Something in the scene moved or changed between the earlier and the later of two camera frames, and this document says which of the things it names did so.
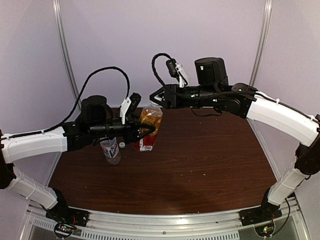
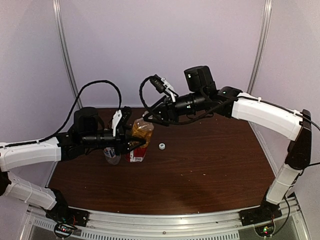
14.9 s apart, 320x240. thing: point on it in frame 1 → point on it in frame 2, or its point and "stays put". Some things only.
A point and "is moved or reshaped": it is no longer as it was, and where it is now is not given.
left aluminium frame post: [58, 15] stays put
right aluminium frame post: [266, 20] stays put
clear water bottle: [110, 149] stays put
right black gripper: [168, 99] → [167, 110]
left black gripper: [131, 130] → [122, 140]
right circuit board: [265, 229] stays put
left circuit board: [63, 230] stays put
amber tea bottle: [151, 114] is moved or reshaped
